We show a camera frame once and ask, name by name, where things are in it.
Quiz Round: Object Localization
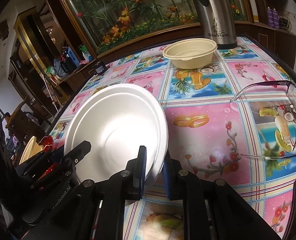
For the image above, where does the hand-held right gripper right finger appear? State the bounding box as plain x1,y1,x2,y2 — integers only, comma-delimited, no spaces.
163,157,281,240

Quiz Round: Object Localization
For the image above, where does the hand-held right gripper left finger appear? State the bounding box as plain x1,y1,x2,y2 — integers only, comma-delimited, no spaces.
45,146,148,240

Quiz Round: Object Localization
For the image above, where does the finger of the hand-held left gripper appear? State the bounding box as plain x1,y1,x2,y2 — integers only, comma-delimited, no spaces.
15,140,92,178
28,166,76,192

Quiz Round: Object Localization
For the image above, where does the red glass plate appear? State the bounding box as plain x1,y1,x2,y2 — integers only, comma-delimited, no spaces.
39,135,61,176

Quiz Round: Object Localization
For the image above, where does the beige plastic bowl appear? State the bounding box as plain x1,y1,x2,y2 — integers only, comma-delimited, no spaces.
162,38,218,70
20,136,45,166

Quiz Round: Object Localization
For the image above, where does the white foam bowl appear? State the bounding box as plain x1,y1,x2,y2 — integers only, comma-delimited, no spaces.
64,83,169,184
72,92,164,183

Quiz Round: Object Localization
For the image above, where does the wooden chair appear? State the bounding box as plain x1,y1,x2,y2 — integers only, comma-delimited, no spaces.
7,96,51,141

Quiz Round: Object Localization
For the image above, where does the colourful printed tablecloth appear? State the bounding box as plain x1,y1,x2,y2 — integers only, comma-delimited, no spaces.
48,36,296,240

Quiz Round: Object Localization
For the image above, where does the small black box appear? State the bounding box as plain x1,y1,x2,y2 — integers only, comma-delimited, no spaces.
94,61,107,76

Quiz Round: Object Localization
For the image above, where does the green white plastic bottle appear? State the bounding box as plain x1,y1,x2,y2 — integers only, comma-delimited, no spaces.
79,44,92,62

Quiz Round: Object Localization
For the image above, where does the wooden display cabinet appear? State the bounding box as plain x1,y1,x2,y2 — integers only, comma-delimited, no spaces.
9,7,71,101

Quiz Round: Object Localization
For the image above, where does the stainless steel thermos jug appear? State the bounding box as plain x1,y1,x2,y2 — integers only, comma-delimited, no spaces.
188,0,238,50

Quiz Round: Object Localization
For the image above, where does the purple bottle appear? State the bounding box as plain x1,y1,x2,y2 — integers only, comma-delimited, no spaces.
266,7,274,27
273,8,280,29

